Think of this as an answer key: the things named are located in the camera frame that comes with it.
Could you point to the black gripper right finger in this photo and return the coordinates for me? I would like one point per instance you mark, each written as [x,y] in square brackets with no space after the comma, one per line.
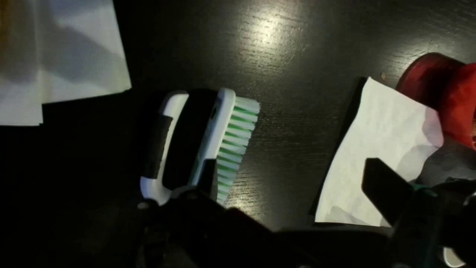
[421,223]

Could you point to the white napkin under cookie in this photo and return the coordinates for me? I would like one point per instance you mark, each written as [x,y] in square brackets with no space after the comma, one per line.
[64,53]

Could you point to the white green scrub brush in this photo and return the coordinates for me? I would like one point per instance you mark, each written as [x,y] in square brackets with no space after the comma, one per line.
[218,128]

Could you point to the red bowl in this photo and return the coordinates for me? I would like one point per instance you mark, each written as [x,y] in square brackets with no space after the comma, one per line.
[447,89]

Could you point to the flat white napkin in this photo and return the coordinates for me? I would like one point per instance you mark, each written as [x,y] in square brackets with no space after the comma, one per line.
[381,149]

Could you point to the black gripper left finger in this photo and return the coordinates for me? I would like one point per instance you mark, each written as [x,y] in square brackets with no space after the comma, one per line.
[209,232]

